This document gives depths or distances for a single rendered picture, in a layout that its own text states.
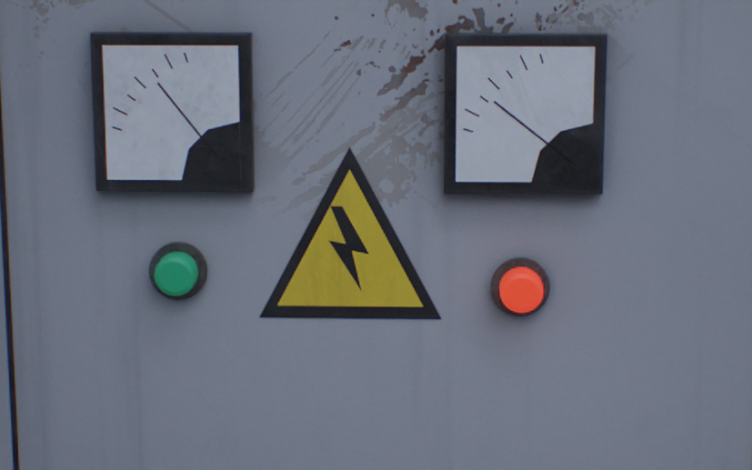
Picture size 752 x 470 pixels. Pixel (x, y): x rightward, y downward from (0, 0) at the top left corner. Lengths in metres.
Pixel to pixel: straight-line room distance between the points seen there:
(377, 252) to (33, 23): 0.21
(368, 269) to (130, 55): 0.16
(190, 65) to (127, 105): 0.04
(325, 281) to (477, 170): 0.10
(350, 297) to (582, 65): 0.17
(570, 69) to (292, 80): 0.14
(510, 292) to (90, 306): 0.22
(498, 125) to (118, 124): 0.19
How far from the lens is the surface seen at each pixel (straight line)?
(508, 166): 0.79
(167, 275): 0.81
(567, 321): 0.82
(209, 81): 0.80
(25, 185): 0.83
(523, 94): 0.79
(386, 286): 0.81
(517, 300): 0.80
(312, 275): 0.82
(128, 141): 0.81
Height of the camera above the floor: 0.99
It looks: 12 degrees down
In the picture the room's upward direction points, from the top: straight up
